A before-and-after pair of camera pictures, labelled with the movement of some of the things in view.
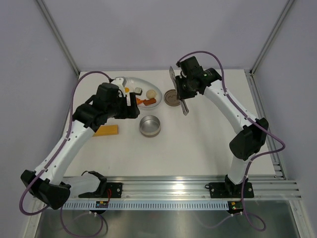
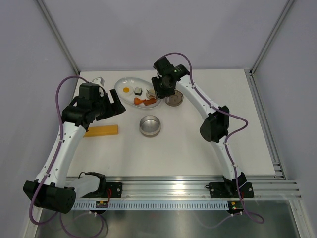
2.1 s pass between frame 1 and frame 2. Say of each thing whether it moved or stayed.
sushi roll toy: stayed
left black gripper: moved
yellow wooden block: stayed
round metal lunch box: stayed
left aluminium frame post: stayed
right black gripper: moved
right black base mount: stayed
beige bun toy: stayed
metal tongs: moved
